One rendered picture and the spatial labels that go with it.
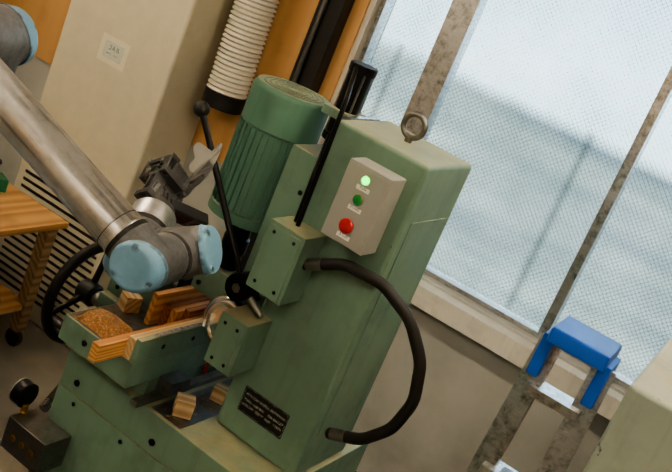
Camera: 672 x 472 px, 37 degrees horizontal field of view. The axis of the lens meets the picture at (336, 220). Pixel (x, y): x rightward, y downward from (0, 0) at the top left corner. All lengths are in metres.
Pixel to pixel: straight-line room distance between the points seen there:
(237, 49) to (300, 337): 1.68
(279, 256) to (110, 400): 0.54
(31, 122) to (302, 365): 0.73
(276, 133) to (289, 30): 1.57
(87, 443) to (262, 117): 0.82
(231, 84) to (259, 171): 1.47
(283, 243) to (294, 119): 0.28
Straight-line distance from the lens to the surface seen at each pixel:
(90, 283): 2.53
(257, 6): 3.50
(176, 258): 1.72
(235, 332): 2.02
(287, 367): 2.08
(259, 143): 2.09
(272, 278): 1.96
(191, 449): 2.13
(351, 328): 1.98
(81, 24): 3.81
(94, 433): 2.30
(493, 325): 3.33
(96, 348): 2.05
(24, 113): 1.80
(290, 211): 2.07
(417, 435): 3.57
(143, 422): 2.19
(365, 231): 1.87
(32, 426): 2.34
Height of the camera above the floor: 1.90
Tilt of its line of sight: 17 degrees down
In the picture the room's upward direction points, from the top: 23 degrees clockwise
